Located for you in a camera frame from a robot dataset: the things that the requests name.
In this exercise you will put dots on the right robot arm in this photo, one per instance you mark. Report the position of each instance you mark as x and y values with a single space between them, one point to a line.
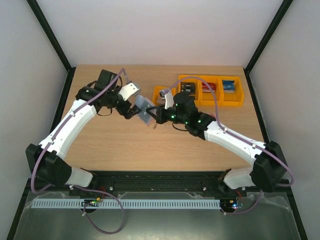
267 164

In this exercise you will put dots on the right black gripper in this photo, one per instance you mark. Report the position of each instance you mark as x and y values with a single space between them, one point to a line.
159 114

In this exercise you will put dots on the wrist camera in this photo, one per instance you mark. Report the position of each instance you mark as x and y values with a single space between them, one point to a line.
168 98
129 90

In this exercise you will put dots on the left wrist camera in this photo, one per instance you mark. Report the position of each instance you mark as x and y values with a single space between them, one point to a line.
129 90

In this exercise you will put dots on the yellow bin with blue cards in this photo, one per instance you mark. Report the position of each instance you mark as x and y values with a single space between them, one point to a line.
235 99

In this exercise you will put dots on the yellow bin with red cards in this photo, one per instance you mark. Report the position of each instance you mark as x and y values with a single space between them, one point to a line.
206 98

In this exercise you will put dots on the yellow bin with beige cards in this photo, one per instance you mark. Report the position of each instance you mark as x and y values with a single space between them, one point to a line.
156 99

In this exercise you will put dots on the blue card stack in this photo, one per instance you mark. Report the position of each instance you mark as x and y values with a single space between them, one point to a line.
228 86

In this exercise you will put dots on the right black frame post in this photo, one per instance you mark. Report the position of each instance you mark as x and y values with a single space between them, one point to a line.
276 20

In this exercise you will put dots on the white slotted cable duct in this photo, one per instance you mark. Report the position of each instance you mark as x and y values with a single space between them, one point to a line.
130 204

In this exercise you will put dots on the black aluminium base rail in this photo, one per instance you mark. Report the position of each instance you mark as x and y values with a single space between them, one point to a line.
204 183

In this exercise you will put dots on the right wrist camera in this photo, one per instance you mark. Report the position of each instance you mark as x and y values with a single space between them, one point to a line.
168 98

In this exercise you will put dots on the red card stack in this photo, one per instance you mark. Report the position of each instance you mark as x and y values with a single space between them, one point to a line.
208 87

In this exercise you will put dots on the yellow bin with black cards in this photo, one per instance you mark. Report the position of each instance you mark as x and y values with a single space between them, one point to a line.
194 79

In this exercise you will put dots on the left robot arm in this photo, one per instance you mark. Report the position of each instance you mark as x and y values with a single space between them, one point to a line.
47 159

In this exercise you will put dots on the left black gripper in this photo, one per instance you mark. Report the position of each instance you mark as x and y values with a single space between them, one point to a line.
122 110

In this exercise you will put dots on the black frame post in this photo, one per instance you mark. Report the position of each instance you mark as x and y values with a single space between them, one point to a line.
42 20
276 20

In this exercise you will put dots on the left black frame post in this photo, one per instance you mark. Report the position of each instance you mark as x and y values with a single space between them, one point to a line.
42 20

